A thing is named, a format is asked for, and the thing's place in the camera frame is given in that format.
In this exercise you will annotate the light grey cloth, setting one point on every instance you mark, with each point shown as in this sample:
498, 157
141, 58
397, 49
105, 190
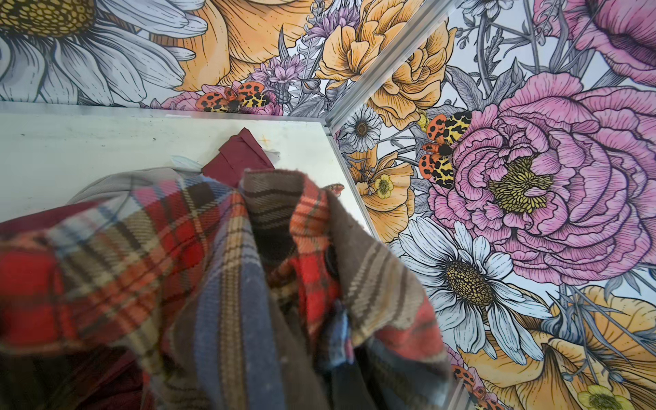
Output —
121, 184

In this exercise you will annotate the red plaid flannel shirt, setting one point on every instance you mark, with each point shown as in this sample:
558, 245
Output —
269, 296

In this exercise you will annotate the right aluminium corner post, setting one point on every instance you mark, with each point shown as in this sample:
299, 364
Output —
396, 60

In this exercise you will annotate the maroon button shirt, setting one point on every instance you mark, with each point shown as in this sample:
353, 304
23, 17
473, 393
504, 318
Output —
103, 379

